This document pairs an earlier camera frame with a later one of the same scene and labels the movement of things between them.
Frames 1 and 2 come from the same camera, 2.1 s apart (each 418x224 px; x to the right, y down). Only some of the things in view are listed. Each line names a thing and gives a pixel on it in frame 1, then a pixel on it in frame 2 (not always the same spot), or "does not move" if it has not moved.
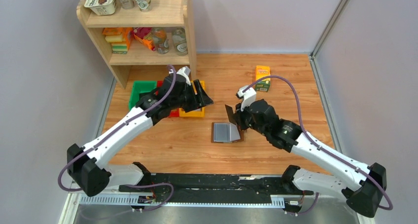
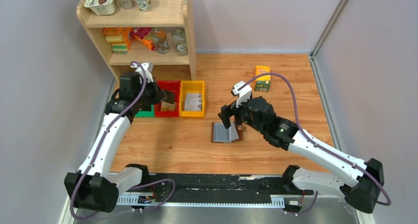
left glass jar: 160,39 does not move
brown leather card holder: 226,132 does not move
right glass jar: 179,40 does not move
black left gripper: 201,99 -> 158,95
